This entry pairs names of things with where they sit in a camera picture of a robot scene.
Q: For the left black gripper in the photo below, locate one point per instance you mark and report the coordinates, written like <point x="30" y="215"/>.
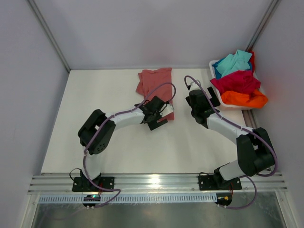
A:
<point x="153" y="124"/>

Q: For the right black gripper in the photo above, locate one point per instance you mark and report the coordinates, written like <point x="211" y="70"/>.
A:
<point x="214" y="100"/>

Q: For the salmon pink t shirt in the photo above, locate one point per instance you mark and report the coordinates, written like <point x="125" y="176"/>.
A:
<point x="151" y="79"/>

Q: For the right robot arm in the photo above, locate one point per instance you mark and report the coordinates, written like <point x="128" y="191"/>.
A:
<point x="254" y="149"/>

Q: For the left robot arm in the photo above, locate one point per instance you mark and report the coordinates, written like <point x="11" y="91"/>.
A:
<point x="97" y="131"/>

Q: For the white plastic bin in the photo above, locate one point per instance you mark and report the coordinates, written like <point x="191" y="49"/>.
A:
<point x="223" y="105"/>

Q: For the crimson red t shirt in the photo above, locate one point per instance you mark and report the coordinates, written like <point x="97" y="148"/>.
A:
<point x="240" y="81"/>

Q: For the red t shirt in bin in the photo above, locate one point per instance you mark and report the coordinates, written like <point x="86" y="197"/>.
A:
<point x="252" y="61"/>

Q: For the orange t shirt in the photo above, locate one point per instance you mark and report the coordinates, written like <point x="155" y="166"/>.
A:
<point x="254" y="100"/>

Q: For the teal t shirt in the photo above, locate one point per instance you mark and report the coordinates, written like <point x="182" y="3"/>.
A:
<point x="240" y="61"/>

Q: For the left black controller board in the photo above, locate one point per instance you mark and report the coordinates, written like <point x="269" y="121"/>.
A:
<point x="91" y="200"/>

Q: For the black controller board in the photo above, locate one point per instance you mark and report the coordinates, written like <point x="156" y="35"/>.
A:
<point x="223" y="199"/>
<point x="91" y="200"/>

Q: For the right black controller board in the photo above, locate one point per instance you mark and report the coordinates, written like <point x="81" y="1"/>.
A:
<point x="223" y="199"/>

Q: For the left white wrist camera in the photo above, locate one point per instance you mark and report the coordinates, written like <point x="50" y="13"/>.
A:
<point x="166" y="110"/>

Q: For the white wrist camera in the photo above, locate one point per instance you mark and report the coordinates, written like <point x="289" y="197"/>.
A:
<point x="193" y="86"/>
<point x="166" y="110"/>

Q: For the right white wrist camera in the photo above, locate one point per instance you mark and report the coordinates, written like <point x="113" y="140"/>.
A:
<point x="193" y="86"/>

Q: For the right side aluminium rail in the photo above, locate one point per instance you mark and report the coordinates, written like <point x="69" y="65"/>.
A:
<point x="249" y="119"/>

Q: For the aluminium rail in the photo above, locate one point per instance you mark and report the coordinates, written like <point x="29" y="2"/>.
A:
<point x="53" y="183"/>
<point x="249" y="119"/>

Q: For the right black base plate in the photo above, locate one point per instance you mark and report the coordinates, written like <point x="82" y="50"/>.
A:
<point x="206" y="183"/>

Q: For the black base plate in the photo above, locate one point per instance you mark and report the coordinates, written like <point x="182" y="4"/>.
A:
<point x="206" y="183"/>
<point x="82" y="184"/>

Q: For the aluminium front rail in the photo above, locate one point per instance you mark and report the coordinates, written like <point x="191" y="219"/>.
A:
<point x="53" y="183"/>

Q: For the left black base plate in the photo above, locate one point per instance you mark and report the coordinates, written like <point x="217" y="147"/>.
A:
<point x="82" y="184"/>

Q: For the right corner aluminium post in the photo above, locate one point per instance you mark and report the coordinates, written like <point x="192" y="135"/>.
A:
<point x="270" y="10"/>

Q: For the corner aluminium post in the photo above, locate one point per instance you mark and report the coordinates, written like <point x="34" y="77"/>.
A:
<point x="46" y="29"/>
<point x="270" y="10"/>

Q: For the slotted grey cable duct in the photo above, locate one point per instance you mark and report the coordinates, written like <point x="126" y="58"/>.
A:
<point x="131" y="198"/>

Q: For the left corner aluminium post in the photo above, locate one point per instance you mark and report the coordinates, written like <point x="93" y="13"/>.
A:
<point x="46" y="29"/>

